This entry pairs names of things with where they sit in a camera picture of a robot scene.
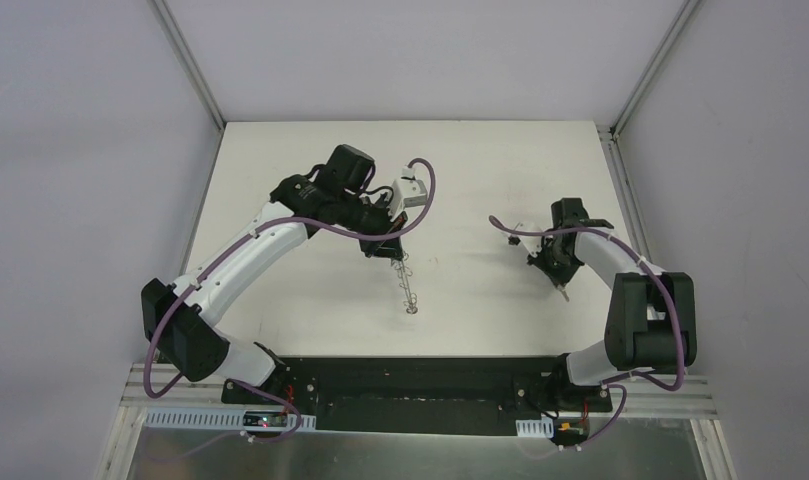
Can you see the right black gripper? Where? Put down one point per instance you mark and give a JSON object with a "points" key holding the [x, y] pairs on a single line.
{"points": [[553, 258]]}

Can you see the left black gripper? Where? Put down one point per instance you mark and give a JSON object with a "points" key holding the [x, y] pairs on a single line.
{"points": [[383, 234]]}

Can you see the key with black tag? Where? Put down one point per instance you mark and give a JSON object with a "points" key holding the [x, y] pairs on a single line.
{"points": [[563, 292]]}

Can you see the round metal keyring disc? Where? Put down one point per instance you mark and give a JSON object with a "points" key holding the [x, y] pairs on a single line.
{"points": [[404, 273]]}

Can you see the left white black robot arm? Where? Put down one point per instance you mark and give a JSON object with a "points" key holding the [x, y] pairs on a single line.
{"points": [[180, 317]]}

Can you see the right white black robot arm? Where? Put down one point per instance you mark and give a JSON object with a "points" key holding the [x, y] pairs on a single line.
{"points": [[649, 330]]}

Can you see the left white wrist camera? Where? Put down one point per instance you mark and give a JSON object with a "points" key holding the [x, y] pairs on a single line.
{"points": [[408, 193]]}

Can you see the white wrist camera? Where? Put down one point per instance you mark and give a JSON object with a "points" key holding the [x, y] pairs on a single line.
{"points": [[526, 235], [408, 193]]}

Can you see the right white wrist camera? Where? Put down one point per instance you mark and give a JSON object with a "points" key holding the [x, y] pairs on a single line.
{"points": [[526, 235]]}

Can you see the right white cable duct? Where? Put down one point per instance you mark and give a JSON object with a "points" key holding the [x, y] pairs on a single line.
{"points": [[535, 428]]}

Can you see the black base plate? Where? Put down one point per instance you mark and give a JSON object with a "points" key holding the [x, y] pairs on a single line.
{"points": [[481, 396]]}

